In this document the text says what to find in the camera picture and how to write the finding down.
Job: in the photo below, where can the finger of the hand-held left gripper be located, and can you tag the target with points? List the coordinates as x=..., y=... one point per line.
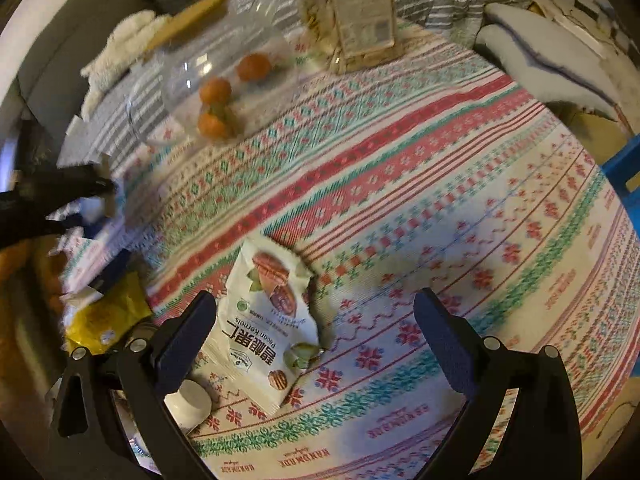
x=70, y=184
x=30, y=227

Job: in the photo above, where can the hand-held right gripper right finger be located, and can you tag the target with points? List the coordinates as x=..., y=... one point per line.
x=442, y=345

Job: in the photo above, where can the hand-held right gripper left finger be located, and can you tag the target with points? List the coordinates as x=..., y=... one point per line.
x=187, y=340

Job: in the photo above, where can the white nut snack packet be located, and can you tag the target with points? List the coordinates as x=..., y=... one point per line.
x=265, y=310

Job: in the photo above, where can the small white cap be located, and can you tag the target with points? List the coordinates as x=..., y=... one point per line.
x=187, y=402

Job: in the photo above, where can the white blue box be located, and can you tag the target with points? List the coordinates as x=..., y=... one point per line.
x=95, y=250

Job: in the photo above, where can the yellow packet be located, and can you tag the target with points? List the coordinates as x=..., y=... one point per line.
x=107, y=317

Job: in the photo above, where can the grey sofa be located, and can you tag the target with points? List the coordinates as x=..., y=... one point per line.
x=65, y=45

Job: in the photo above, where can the orange tangerine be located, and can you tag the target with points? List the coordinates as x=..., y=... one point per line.
x=216, y=91
x=214, y=125
x=255, y=66

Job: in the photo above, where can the white fluffy cloth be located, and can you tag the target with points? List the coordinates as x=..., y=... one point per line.
x=125, y=35

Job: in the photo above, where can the patterned tablecloth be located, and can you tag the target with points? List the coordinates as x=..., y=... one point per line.
x=400, y=185

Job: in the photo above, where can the clear plastic container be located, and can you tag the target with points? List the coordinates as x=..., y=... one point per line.
x=220, y=45

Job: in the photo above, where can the wooden stick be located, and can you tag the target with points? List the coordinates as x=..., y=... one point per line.
x=195, y=15

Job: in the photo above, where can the blue stool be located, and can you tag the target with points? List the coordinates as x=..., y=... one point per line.
x=625, y=165

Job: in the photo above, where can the clear pasta bag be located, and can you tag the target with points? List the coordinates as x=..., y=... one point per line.
x=320, y=10

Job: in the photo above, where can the white cushion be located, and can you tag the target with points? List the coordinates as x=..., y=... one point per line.
x=540, y=55

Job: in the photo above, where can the white cardboard pieces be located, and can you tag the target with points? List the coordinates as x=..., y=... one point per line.
x=575, y=15

